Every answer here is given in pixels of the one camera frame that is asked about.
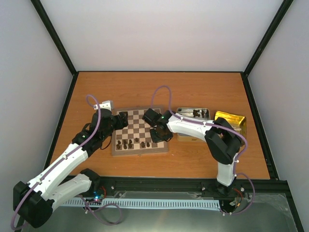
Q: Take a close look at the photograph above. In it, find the silver tin tray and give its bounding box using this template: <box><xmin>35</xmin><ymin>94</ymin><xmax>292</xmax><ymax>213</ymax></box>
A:
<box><xmin>176</xmin><ymin>107</ymin><xmax>211</xmax><ymax>142</ymax></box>

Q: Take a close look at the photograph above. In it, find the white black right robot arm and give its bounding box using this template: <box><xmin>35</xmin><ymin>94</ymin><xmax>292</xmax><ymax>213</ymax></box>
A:
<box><xmin>142</xmin><ymin>108</ymin><xmax>248</xmax><ymax>188</ymax></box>

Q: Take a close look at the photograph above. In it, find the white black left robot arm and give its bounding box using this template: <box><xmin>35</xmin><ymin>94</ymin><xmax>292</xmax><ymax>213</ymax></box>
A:
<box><xmin>13</xmin><ymin>108</ymin><xmax>128</xmax><ymax>228</ymax></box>

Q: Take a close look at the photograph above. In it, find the dark chess pieces pile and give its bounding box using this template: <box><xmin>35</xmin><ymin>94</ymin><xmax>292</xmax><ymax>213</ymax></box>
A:
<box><xmin>193</xmin><ymin>109</ymin><xmax>205</xmax><ymax>118</ymax></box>

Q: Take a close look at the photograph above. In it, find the small electronics board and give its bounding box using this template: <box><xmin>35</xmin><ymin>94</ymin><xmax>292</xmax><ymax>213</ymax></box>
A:
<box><xmin>93</xmin><ymin>187</ymin><xmax>107</xmax><ymax>201</ymax></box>

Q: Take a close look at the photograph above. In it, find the wooden chessboard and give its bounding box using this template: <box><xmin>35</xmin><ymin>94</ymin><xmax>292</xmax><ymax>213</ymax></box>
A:
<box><xmin>111</xmin><ymin>106</ymin><xmax>168</xmax><ymax>157</ymax></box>

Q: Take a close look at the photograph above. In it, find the gold tin tray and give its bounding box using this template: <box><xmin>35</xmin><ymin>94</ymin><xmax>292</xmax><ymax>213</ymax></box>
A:
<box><xmin>214</xmin><ymin>111</ymin><xmax>247</xmax><ymax>138</ymax></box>

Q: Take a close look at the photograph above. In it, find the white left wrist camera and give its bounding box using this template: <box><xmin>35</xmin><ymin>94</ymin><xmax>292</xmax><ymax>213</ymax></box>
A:
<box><xmin>93</xmin><ymin>100</ymin><xmax>114</xmax><ymax>112</ymax></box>

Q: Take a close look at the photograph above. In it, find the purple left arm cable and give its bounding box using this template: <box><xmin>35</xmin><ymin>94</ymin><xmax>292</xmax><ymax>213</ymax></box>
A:
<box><xmin>11</xmin><ymin>94</ymin><xmax>102</xmax><ymax>230</ymax></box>

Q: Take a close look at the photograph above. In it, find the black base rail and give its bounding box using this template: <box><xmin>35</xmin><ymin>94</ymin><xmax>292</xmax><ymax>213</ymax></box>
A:
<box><xmin>28</xmin><ymin>176</ymin><xmax>289</xmax><ymax>201</ymax></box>

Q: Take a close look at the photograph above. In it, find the light blue cable duct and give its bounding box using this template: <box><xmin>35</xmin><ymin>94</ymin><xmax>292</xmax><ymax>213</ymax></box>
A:
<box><xmin>60</xmin><ymin>198</ymin><xmax>222</xmax><ymax>211</ymax></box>

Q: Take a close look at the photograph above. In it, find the black aluminium frame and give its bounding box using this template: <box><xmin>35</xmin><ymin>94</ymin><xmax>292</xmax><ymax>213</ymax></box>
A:
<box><xmin>14</xmin><ymin>0</ymin><xmax>305</xmax><ymax>232</ymax></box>

